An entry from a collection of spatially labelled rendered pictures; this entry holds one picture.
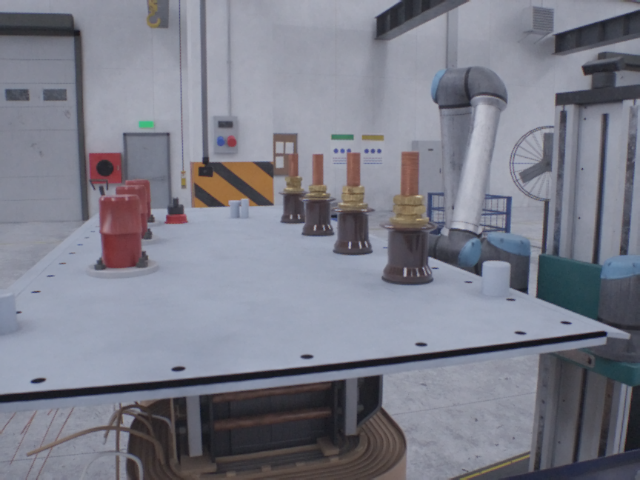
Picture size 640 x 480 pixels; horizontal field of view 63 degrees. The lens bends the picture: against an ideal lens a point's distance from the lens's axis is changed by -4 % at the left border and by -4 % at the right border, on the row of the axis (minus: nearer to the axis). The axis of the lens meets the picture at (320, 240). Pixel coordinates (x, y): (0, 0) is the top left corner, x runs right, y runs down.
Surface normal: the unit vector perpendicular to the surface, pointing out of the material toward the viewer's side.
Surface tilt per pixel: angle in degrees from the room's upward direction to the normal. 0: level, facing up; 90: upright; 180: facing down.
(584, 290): 90
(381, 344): 0
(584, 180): 90
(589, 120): 90
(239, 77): 90
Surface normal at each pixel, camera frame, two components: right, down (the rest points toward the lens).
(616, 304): -0.77, 0.10
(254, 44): 0.27, 0.14
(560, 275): -0.90, 0.07
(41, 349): 0.00, -0.99
